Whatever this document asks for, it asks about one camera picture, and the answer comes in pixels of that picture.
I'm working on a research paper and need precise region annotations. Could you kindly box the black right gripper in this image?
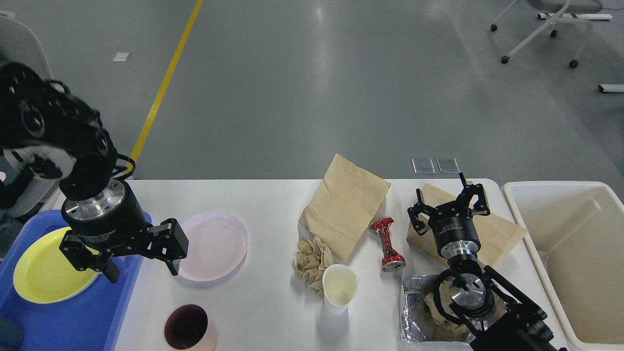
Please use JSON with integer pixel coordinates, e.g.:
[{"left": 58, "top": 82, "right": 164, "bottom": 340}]
[{"left": 408, "top": 173, "right": 490, "bottom": 258}]

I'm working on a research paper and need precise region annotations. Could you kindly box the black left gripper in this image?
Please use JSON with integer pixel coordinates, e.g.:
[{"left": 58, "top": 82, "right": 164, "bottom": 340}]
[{"left": 59, "top": 179, "right": 189, "bottom": 284}]

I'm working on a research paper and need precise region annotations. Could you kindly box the pink plate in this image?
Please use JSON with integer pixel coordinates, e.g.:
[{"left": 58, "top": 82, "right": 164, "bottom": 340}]
[{"left": 179, "top": 211, "right": 248, "bottom": 282}]

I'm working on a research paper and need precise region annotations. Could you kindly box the pink mug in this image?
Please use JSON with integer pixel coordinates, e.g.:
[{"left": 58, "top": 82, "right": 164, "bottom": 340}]
[{"left": 163, "top": 304, "right": 219, "bottom": 351}]

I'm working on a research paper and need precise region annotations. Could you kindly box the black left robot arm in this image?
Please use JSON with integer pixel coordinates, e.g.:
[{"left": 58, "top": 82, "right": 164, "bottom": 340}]
[{"left": 1, "top": 62, "right": 189, "bottom": 284}]

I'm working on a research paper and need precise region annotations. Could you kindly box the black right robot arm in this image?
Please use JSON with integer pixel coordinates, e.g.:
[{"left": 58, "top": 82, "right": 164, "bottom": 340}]
[{"left": 407, "top": 174, "right": 555, "bottom": 351}]

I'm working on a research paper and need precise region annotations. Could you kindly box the brown paper bag right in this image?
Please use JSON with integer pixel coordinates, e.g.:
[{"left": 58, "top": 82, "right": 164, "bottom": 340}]
[{"left": 406, "top": 184, "right": 528, "bottom": 268}]

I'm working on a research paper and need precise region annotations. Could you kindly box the right floor plate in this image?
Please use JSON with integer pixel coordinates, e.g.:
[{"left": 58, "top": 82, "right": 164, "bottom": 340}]
[{"left": 436, "top": 157, "right": 461, "bottom": 174}]

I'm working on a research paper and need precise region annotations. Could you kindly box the floor plate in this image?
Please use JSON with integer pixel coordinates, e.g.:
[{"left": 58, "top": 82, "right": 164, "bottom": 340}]
[
  {"left": 411, "top": 157, "right": 436, "bottom": 174},
  {"left": 436, "top": 157, "right": 461, "bottom": 174}
]

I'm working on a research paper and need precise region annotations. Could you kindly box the left floor plate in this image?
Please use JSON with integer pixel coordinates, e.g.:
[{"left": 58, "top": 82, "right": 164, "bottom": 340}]
[{"left": 411, "top": 157, "right": 436, "bottom": 174}]

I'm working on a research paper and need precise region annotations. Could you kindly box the crushed red can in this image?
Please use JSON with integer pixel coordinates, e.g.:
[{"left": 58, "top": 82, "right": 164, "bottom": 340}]
[{"left": 370, "top": 217, "right": 406, "bottom": 273}]

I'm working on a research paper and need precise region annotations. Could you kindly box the blue plastic tray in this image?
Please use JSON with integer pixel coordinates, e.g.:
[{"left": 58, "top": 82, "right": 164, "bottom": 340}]
[{"left": 0, "top": 210, "right": 142, "bottom": 351}]

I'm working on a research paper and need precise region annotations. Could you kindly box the yellow plate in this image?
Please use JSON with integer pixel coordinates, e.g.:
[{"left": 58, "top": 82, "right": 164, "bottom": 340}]
[{"left": 13, "top": 227, "right": 98, "bottom": 304}]

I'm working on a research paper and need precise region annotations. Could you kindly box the large brown paper bag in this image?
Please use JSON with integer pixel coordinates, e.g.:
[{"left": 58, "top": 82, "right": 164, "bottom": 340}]
[{"left": 299, "top": 154, "right": 391, "bottom": 261}]

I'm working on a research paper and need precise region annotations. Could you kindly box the crumpled brown paper wad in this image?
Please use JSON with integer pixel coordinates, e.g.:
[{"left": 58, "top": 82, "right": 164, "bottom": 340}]
[{"left": 424, "top": 280, "right": 506, "bottom": 336}]

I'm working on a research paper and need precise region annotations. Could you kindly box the silver foil wrapper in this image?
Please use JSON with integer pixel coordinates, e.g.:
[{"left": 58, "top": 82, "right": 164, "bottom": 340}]
[{"left": 401, "top": 273, "right": 474, "bottom": 343}]

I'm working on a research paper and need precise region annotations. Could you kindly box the white plastic bin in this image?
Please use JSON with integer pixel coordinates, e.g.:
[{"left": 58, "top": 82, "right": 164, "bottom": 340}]
[{"left": 502, "top": 181, "right": 624, "bottom": 351}]

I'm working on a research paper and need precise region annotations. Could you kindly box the white paper cup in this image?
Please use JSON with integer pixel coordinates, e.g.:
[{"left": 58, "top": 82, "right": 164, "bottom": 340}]
[{"left": 322, "top": 264, "right": 359, "bottom": 315}]

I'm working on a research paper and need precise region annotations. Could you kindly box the crumpled brown napkin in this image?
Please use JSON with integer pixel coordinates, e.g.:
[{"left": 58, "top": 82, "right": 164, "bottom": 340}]
[{"left": 292, "top": 237, "right": 334, "bottom": 294}]

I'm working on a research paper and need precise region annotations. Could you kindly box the white floor tag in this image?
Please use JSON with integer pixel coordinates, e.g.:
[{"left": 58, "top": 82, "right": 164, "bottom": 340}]
[{"left": 112, "top": 52, "right": 131, "bottom": 62}]

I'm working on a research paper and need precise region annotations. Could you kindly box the white bar on floor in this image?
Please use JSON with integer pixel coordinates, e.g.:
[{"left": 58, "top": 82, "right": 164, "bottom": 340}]
[{"left": 599, "top": 84, "right": 624, "bottom": 93}]

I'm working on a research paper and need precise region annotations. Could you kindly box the white bar far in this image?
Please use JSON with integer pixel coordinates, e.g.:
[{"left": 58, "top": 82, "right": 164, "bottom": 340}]
[{"left": 537, "top": 13, "right": 613, "bottom": 21}]

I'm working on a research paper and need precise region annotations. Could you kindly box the grey office chair left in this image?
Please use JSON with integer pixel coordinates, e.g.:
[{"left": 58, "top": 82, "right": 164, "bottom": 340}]
[{"left": 0, "top": 15, "right": 53, "bottom": 79}]

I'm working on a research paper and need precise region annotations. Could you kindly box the white rolling chair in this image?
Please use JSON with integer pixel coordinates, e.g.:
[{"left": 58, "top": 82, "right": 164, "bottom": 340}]
[{"left": 501, "top": 0, "right": 604, "bottom": 69}]

